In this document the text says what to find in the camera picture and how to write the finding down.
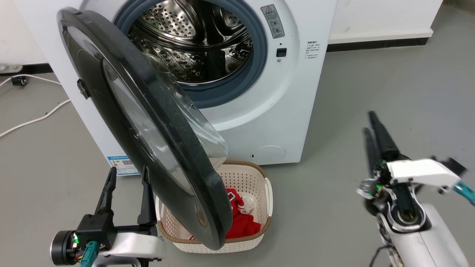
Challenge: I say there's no small printed text label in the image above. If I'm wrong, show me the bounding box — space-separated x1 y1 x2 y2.
306 41 320 60

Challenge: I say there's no steel perforated washer drum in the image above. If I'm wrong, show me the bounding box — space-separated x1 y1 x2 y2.
128 0 255 86

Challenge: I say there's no white floor cable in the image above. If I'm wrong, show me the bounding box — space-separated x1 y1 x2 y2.
0 99 71 138
0 74 62 87

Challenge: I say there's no cream plastic laundry basket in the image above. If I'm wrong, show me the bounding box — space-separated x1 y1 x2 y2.
155 161 274 254

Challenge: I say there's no teal gripper cable connector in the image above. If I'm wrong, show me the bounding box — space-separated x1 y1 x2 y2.
80 241 101 267
453 182 475 207

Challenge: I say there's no black round washing machine door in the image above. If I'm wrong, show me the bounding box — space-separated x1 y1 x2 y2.
56 7 233 251

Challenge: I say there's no grey warning sticker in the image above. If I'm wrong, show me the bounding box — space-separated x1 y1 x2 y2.
261 4 285 39

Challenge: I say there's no round drain filter cover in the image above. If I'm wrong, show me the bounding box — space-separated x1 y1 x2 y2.
250 145 286 164

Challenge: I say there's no blue white energy label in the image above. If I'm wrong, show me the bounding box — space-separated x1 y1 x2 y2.
108 156 140 175

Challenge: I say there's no teal left gripper cable connector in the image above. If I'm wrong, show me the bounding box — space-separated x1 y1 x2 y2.
80 241 101 267

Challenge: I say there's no red garment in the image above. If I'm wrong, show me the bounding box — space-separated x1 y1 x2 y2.
189 188 261 240

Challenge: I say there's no grey-blue rubber door gasket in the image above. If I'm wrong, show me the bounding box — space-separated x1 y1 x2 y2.
113 0 268 109

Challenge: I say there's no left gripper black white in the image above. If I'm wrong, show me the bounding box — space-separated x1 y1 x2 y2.
51 166 166 267

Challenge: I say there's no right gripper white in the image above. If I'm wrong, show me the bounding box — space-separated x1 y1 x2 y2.
357 111 461 233

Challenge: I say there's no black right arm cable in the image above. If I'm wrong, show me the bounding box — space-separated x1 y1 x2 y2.
369 244 391 267

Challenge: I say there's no white front-load washing machine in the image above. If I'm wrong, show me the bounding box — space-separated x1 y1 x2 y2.
15 0 338 177

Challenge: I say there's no teal right gripper cable connector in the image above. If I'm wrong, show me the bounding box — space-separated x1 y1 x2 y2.
453 182 475 207

